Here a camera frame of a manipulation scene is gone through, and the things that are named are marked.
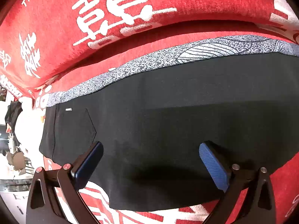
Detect black pants with grey lining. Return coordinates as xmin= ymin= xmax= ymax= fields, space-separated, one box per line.
xmin=39 ymin=34 xmax=299 ymax=211

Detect red sofa seat cover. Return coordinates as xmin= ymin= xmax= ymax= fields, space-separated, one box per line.
xmin=32 ymin=26 xmax=299 ymax=224

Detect red sofa back cushion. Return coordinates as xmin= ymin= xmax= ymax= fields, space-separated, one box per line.
xmin=1 ymin=0 xmax=298 ymax=98

